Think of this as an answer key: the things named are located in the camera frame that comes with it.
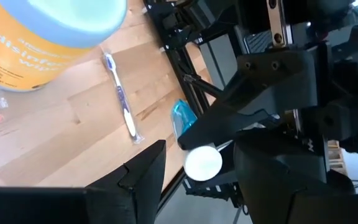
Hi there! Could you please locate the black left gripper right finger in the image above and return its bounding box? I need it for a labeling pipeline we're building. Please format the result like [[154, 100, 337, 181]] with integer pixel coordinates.
[[233, 128, 358, 224]]

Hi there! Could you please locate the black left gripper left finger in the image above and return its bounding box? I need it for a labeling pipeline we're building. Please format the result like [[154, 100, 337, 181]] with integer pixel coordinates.
[[0, 139, 167, 224]]

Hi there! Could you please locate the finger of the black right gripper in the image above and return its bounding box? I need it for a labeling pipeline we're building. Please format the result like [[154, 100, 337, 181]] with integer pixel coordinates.
[[177, 49, 319, 151]]

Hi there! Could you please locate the yellow disinfecting wipes canister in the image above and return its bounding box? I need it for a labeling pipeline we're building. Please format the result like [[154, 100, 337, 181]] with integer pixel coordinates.
[[0, 0, 129, 93]]

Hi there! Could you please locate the black aluminium table frame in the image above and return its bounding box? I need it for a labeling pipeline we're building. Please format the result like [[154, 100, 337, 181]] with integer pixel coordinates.
[[143, 0, 248, 215]]

